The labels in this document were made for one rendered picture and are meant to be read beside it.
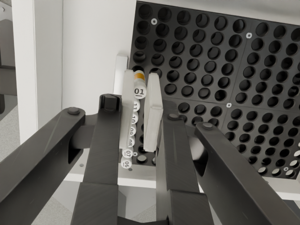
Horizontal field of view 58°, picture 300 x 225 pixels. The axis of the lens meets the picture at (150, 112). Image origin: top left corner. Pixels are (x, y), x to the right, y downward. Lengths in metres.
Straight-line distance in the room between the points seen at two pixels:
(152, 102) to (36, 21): 0.14
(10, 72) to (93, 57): 0.10
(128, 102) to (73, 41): 0.20
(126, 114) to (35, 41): 0.13
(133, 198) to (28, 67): 1.31
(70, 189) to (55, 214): 0.25
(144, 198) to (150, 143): 1.37
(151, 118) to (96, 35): 0.20
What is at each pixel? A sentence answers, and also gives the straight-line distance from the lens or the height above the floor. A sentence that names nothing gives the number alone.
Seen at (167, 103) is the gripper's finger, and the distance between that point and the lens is 0.18.
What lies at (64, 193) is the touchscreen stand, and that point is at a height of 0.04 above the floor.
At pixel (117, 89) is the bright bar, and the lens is 0.34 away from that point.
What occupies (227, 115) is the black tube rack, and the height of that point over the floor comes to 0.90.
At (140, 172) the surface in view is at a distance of 0.36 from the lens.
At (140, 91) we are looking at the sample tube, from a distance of 0.21.
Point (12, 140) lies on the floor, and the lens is 1.48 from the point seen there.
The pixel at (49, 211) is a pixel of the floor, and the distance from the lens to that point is 1.71.
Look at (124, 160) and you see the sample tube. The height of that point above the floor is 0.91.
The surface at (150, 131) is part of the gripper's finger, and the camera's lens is 0.16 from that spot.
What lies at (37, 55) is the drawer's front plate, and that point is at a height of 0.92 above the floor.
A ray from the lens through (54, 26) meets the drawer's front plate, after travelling 0.31.
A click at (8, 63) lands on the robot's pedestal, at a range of 0.86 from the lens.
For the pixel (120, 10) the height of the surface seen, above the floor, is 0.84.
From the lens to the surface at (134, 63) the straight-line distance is 0.27.
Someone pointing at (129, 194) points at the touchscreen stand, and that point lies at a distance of 1.50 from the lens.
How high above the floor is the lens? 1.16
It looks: 65 degrees down
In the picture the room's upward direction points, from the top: 174 degrees clockwise
